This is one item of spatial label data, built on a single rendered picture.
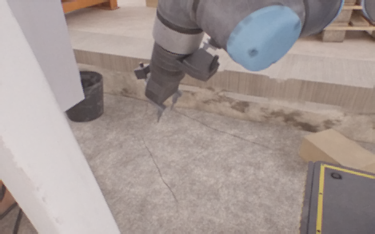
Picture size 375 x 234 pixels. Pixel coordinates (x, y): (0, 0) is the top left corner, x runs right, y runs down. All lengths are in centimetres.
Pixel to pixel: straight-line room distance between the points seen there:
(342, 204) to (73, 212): 91
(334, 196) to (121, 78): 173
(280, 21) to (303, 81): 152
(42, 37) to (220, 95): 139
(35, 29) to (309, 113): 156
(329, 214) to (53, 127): 90
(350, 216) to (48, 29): 103
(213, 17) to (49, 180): 28
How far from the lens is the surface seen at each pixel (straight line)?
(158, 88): 58
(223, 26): 39
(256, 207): 145
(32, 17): 83
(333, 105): 195
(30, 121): 32
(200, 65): 51
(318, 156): 168
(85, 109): 208
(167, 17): 48
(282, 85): 191
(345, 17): 264
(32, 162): 33
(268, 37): 37
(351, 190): 118
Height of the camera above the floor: 107
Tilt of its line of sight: 32 degrees down
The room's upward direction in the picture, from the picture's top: 1 degrees counter-clockwise
